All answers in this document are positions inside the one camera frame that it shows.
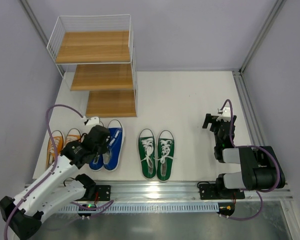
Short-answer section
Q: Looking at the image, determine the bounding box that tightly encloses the blue sneaker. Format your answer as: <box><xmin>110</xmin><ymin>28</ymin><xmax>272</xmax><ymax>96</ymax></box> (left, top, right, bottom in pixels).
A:
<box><xmin>89</xmin><ymin>154</ymin><xmax>104</xmax><ymax>172</ymax></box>
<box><xmin>102</xmin><ymin>119</ymin><xmax>126</xmax><ymax>172</ymax></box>

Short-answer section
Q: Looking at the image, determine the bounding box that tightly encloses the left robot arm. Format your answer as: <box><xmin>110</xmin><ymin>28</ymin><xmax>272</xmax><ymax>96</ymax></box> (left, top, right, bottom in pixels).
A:
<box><xmin>0</xmin><ymin>125</ymin><xmax>111</xmax><ymax>240</ymax></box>

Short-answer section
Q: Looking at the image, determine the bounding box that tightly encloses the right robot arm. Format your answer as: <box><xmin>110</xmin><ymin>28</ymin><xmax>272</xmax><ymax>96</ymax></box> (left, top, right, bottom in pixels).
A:
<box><xmin>197</xmin><ymin>113</ymin><xmax>286</xmax><ymax>200</ymax></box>

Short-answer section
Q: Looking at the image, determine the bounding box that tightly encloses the right orange sneaker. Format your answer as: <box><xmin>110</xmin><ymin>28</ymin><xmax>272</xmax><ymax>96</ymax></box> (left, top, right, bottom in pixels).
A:
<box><xmin>63</xmin><ymin>128</ymin><xmax>82</xmax><ymax>147</ymax></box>

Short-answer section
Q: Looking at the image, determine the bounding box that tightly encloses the orange sneaker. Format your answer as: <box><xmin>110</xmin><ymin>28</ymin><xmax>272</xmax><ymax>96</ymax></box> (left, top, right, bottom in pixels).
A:
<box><xmin>63</xmin><ymin>128</ymin><xmax>82</xmax><ymax>147</ymax></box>
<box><xmin>45</xmin><ymin>130</ymin><xmax>65</xmax><ymax>169</ymax></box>

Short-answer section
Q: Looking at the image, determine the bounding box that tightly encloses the left orange sneaker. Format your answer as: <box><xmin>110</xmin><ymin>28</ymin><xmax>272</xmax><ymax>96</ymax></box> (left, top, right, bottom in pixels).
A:
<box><xmin>45</xmin><ymin>130</ymin><xmax>65</xmax><ymax>169</ymax></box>

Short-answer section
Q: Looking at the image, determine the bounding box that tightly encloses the left green sneaker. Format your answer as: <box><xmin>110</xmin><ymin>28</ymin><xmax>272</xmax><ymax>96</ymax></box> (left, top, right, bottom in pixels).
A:
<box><xmin>137</xmin><ymin>128</ymin><xmax>156</xmax><ymax>180</ymax></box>

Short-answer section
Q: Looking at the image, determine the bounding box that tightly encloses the green sneaker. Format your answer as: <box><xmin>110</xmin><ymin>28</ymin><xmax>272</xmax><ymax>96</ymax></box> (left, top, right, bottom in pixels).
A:
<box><xmin>137</xmin><ymin>128</ymin><xmax>156</xmax><ymax>180</ymax></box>
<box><xmin>157</xmin><ymin>130</ymin><xmax>175</xmax><ymax>182</ymax></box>

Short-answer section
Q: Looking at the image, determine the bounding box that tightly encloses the right green sneaker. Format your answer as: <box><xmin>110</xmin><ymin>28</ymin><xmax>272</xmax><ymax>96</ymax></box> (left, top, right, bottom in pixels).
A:
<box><xmin>157</xmin><ymin>130</ymin><xmax>175</xmax><ymax>182</ymax></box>

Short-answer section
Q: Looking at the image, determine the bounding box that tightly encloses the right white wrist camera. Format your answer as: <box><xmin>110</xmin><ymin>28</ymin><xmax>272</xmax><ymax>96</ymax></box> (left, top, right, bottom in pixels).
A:
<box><xmin>216</xmin><ymin>107</ymin><xmax>232</xmax><ymax>122</ymax></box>

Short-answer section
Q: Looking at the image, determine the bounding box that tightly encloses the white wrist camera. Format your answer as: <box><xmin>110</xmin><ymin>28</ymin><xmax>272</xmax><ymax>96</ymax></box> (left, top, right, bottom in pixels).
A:
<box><xmin>81</xmin><ymin>116</ymin><xmax>100</xmax><ymax>126</ymax></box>
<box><xmin>216</xmin><ymin>107</ymin><xmax>232</xmax><ymax>122</ymax></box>

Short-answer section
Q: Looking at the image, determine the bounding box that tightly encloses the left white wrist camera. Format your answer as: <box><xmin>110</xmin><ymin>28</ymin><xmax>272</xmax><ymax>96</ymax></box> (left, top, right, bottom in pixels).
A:
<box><xmin>81</xmin><ymin>116</ymin><xmax>100</xmax><ymax>126</ymax></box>

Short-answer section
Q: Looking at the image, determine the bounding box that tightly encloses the right aluminium frame rail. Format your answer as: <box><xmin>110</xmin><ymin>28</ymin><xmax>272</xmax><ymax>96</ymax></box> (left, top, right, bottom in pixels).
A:
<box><xmin>232</xmin><ymin>71</ymin><xmax>266</xmax><ymax>146</ymax></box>

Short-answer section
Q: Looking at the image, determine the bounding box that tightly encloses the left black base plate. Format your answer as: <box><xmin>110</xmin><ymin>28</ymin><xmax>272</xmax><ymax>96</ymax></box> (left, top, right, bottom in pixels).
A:
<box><xmin>78</xmin><ymin>185</ymin><xmax>111</xmax><ymax>202</ymax></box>

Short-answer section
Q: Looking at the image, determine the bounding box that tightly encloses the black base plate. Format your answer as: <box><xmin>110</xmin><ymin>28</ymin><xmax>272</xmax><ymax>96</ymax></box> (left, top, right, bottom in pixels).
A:
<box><xmin>78</xmin><ymin>185</ymin><xmax>111</xmax><ymax>202</ymax></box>
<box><xmin>197</xmin><ymin>181</ymin><xmax>245</xmax><ymax>200</ymax></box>

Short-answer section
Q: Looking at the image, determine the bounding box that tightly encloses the aluminium front rail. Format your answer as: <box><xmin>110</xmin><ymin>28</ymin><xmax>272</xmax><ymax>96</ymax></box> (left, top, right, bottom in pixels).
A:
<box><xmin>23</xmin><ymin>180</ymin><xmax>294</xmax><ymax>204</ymax></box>

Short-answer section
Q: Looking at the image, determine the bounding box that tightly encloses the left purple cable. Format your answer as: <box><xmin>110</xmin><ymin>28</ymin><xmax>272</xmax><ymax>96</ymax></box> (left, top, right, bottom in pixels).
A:
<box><xmin>2</xmin><ymin>104</ymin><xmax>87</xmax><ymax>240</ymax></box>

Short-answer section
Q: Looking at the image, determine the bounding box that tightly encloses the purple cable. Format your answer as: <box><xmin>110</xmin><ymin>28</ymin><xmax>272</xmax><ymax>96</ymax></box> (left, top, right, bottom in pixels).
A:
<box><xmin>2</xmin><ymin>104</ymin><xmax>87</xmax><ymax>240</ymax></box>
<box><xmin>221</xmin><ymin>99</ymin><xmax>282</xmax><ymax>221</ymax></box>

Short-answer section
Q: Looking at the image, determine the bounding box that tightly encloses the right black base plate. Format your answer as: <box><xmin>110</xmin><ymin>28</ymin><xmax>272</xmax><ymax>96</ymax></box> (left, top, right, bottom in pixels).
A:
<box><xmin>197</xmin><ymin>181</ymin><xmax>245</xmax><ymax>200</ymax></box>

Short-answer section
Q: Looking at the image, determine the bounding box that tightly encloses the grey slotted cable duct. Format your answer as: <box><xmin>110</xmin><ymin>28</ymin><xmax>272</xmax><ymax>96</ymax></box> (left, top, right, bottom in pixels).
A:
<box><xmin>57</xmin><ymin>201</ymin><xmax>219</xmax><ymax>214</ymax></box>

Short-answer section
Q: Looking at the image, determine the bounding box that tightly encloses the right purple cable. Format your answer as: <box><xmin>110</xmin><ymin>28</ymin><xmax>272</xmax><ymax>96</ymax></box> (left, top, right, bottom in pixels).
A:
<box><xmin>221</xmin><ymin>99</ymin><xmax>282</xmax><ymax>221</ymax></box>

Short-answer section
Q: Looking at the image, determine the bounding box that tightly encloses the white wire wooden shoe shelf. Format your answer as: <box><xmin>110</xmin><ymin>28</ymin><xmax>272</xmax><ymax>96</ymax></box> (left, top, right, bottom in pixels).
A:
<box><xmin>46</xmin><ymin>14</ymin><xmax>138</xmax><ymax>118</ymax></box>

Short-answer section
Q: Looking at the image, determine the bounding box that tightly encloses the right aluminium frame post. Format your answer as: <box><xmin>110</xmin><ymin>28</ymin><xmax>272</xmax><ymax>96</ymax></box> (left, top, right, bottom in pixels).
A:
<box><xmin>239</xmin><ymin>0</ymin><xmax>287</xmax><ymax>75</ymax></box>

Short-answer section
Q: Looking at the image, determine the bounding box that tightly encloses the aluminium frame post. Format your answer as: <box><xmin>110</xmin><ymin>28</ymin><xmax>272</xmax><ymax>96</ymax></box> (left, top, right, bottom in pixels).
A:
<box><xmin>239</xmin><ymin>0</ymin><xmax>287</xmax><ymax>75</ymax></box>
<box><xmin>18</xmin><ymin>0</ymin><xmax>65</xmax><ymax>78</ymax></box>

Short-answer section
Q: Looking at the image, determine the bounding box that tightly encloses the left aluminium frame post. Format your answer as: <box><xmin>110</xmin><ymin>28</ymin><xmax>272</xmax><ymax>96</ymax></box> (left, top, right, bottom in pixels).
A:
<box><xmin>18</xmin><ymin>0</ymin><xmax>65</xmax><ymax>78</ymax></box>

